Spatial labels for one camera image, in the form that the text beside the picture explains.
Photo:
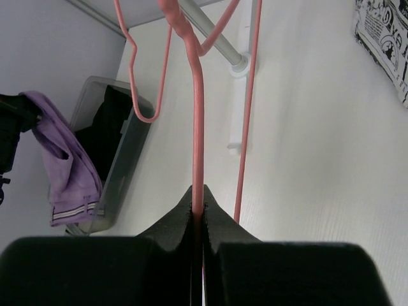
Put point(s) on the black white print trousers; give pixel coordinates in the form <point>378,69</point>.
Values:
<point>381,28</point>

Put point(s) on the purple trousers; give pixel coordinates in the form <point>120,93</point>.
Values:
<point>75,186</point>

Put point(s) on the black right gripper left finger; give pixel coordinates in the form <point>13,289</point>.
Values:
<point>152,268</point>

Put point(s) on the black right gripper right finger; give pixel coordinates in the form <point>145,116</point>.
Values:
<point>240,269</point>

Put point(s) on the pink hanger of purple trousers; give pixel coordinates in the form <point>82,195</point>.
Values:
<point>199,139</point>

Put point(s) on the grey plastic bin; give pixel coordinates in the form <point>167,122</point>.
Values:
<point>134,134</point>

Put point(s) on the white metal clothes rack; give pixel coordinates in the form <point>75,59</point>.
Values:
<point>239,59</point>

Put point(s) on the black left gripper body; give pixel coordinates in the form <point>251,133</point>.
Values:
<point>18,115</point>

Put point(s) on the pink hanger of black trousers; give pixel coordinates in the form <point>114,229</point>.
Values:
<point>199,34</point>

